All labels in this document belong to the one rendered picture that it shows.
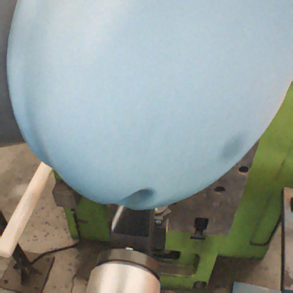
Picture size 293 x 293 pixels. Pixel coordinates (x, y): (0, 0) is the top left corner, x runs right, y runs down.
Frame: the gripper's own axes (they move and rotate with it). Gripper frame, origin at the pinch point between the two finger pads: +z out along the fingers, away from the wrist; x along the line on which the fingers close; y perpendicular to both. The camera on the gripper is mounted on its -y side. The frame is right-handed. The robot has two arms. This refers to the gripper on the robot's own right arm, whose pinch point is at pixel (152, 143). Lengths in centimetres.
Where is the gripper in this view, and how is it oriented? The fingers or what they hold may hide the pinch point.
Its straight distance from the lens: 46.1
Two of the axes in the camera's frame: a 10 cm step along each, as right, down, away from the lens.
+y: 0.0, 7.7, 6.4
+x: 9.9, 0.9, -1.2
